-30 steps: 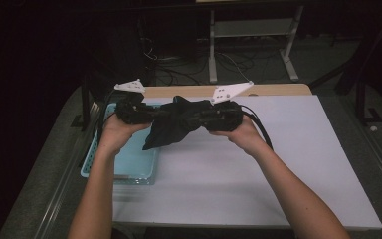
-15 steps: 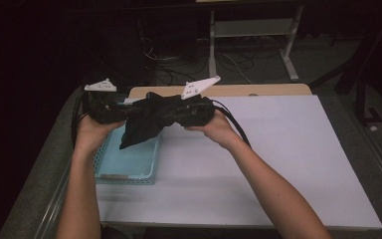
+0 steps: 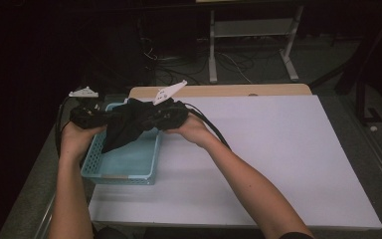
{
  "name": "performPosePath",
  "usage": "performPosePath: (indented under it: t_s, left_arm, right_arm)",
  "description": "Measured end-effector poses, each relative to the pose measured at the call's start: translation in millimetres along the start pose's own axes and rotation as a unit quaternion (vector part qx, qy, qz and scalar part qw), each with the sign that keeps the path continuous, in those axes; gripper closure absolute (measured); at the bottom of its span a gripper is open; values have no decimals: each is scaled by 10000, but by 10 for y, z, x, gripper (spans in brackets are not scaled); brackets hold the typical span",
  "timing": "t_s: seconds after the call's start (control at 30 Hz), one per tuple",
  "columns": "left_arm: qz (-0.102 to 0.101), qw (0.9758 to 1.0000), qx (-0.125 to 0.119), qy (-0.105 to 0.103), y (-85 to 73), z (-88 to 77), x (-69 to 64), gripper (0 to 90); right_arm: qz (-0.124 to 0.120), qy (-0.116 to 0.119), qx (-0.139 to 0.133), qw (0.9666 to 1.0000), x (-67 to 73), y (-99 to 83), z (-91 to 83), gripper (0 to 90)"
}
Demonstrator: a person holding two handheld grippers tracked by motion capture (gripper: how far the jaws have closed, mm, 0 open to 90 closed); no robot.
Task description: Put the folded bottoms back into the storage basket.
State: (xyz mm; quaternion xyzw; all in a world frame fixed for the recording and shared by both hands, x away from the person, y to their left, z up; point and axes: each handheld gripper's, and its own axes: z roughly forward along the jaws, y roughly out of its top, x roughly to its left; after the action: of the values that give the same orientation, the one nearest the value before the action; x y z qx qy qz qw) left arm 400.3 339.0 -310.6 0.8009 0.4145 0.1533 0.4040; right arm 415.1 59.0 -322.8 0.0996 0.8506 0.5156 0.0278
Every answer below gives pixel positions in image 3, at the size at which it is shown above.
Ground person's right hand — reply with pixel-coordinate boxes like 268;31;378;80
163;114;214;149

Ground white metal stand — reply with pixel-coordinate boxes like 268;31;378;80
208;4;304;84

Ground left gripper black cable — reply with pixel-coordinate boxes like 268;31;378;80
54;95;82;157

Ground light blue plastic basket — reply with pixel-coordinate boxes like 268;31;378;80
80;102;164;186

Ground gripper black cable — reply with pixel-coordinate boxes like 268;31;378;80
54;95;82;157
181;101;232;151

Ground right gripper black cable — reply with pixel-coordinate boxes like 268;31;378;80
181;101;232;151

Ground wooden table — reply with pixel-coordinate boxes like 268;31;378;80
127;83;313;100

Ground tangle of floor cables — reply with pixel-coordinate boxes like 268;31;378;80
140;36;257;86

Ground black pants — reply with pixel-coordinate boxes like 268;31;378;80
100;97;157;154

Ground white table board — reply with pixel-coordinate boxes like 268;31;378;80
88;95;382;231

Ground person's left hand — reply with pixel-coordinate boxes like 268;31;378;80
60;122;107;160

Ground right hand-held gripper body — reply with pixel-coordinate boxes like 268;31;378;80
142;79;190;131

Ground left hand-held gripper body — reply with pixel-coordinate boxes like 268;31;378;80
68;86;112;130

